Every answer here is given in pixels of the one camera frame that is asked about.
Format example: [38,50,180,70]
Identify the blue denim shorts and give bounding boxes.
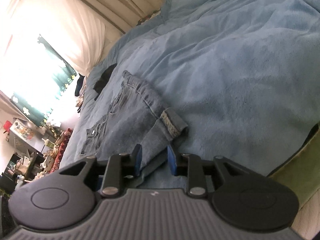
[80,71,188,185]

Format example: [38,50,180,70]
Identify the red patterned tablecloth table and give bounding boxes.
[50,128,73,173]

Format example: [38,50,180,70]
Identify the black cat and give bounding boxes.
[93,63,117,101]

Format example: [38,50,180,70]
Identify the dark blue pillow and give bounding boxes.
[74,74,85,97]

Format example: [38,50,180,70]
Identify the grey refrigerator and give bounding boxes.
[9,118,44,153]

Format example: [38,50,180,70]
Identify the blue fleece blanket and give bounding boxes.
[60,0,319,188]

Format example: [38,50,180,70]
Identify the white sheer curtain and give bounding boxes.
[1,0,107,76]

